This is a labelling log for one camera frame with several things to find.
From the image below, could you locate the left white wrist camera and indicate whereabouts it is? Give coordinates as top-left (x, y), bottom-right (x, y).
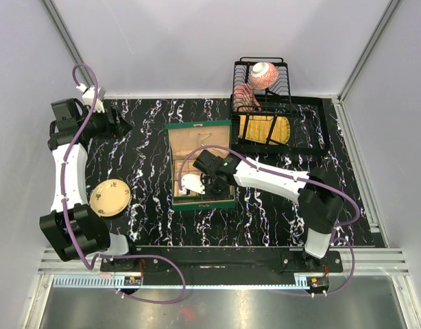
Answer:
top-left (76, 84), bottom-right (106, 113)

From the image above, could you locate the round wooden lid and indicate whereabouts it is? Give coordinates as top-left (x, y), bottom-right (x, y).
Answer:
top-left (89, 179), bottom-right (131, 217)

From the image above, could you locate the red patterned bowl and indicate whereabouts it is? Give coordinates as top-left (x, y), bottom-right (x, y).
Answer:
top-left (249, 62), bottom-right (279, 90)

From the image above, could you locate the silver chain necklace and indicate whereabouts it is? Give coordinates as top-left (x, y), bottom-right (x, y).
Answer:
top-left (195, 132), bottom-right (215, 152)

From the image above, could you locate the black wire dish rack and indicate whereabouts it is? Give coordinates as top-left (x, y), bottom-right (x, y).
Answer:
top-left (230, 57), bottom-right (330, 157)

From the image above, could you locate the large green jewelry box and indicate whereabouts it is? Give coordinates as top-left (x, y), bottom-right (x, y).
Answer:
top-left (165, 120), bottom-right (235, 212)

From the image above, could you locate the pink patterned cup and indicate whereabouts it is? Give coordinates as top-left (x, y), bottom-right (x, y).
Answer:
top-left (232, 84), bottom-right (261, 112)

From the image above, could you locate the yellow bamboo mat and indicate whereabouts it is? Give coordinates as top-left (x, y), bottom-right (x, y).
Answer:
top-left (238, 115), bottom-right (291, 145)

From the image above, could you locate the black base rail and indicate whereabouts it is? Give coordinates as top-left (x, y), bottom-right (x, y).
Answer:
top-left (101, 246), bottom-right (344, 274)

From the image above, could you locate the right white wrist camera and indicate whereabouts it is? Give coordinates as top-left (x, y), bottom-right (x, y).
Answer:
top-left (178, 173), bottom-right (205, 196)

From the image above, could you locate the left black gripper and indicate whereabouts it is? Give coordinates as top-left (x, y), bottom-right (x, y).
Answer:
top-left (78, 104), bottom-right (133, 140)

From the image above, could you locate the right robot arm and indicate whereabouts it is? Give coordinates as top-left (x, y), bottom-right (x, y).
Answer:
top-left (193, 150), bottom-right (344, 272)

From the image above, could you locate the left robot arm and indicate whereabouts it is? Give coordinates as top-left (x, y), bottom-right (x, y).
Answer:
top-left (39, 98), bottom-right (139, 271)

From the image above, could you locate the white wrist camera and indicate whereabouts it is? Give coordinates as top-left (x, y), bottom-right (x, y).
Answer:
top-left (178, 173), bottom-right (205, 196)
top-left (76, 84), bottom-right (106, 113)

